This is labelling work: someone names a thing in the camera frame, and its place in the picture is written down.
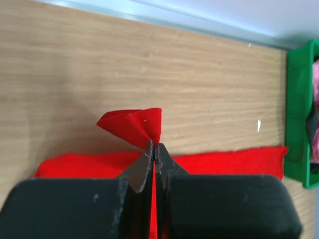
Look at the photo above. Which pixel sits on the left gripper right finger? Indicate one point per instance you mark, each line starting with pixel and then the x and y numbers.
pixel 223 207

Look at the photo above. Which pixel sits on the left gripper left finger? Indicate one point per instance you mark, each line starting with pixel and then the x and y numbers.
pixel 118 208

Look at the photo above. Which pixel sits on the red t shirt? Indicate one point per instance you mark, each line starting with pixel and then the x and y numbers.
pixel 140 127

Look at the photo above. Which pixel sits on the white scrap near bin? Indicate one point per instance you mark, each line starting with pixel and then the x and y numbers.
pixel 258 125

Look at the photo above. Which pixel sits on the pink t shirt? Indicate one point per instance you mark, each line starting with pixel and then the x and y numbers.
pixel 315 81

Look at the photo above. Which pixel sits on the green plastic bin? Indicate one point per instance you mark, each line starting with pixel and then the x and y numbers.
pixel 299 99

